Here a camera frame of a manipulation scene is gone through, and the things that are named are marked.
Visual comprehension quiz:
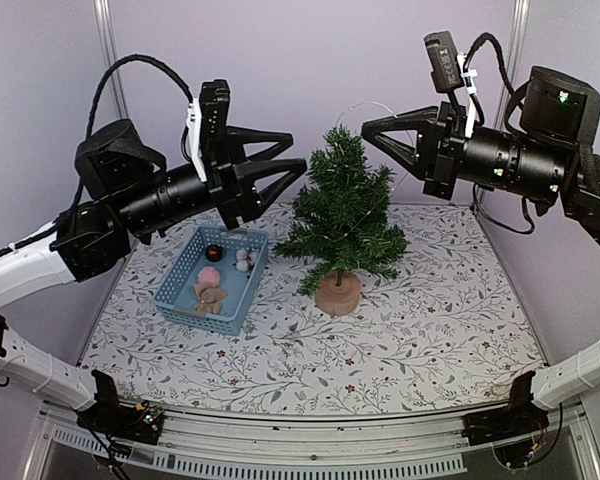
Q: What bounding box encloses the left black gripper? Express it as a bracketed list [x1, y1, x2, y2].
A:
[117, 125, 309, 237]

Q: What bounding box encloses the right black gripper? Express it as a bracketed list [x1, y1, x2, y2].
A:
[361, 98, 567, 201]

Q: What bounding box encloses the small green christmas tree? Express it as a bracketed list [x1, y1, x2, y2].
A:
[274, 125, 408, 296]

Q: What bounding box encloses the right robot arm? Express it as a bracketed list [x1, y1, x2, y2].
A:
[361, 66, 600, 245]

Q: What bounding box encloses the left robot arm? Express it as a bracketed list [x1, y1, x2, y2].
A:
[0, 108, 307, 434]

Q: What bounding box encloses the wooden tree base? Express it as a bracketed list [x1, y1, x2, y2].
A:
[314, 271, 361, 317]

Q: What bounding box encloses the dark red bauble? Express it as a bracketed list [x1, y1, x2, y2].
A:
[204, 244, 224, 262]

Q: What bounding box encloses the white cotton boll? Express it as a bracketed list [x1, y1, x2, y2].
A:
[235, 248, 259, 272]

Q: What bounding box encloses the light blue plastic basket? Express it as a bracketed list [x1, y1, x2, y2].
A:
[153, 226, 269, 336]

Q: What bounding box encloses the pink pompom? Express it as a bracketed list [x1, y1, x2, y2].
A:
[197, 266, 221, 288]

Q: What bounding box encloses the beige burlap bow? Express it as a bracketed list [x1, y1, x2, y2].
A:
[193, 282, 228, 315]

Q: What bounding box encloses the floral table mat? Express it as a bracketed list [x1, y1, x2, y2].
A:
[81, 205, 544, 416]

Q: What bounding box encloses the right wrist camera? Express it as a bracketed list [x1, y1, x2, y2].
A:
[424, 31, 463, 94]

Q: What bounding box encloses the right aluminium frame post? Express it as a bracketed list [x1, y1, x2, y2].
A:
[472, 0, 531, 209]

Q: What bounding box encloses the aluminium frame post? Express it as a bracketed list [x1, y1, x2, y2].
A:
[93, 0, 129, 118]
[472, 0, 531, 209]

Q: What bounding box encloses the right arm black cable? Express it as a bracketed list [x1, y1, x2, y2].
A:
[464, 32, 519, 96]

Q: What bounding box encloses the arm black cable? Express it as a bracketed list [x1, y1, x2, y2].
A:
[82, 53, 194, 146]
[464, 32, 519, 96]

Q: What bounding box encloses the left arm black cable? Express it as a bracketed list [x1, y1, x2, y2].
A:
[82, 53, 194, 146]

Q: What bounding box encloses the left aluminium frame post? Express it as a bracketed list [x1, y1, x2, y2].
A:
[93, 0, 129, 118]

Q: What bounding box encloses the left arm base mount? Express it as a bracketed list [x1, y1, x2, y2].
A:
[76, 370, 164, 445]

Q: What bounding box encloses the front aluminium rail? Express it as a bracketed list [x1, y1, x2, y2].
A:
[22, 385, 600, 479]

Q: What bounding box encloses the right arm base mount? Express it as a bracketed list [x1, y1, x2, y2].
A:
[461, 371, 549, 469]

